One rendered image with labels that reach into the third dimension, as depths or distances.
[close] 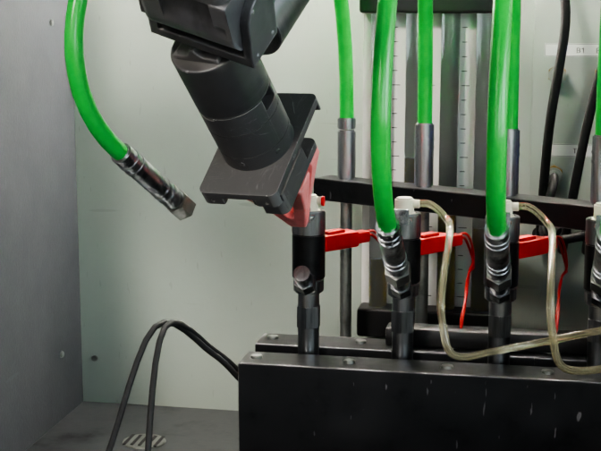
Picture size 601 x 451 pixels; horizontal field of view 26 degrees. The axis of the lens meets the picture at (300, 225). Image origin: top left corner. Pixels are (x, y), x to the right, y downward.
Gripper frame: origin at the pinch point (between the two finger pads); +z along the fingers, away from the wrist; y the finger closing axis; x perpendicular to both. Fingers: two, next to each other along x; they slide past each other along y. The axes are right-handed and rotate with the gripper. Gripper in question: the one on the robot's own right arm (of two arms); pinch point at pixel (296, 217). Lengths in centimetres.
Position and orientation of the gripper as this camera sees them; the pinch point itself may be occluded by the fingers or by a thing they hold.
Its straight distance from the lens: 104.7
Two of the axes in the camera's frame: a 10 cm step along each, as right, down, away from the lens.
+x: -9.0, -0.6, 4.4
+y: 3.1, -7.8, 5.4
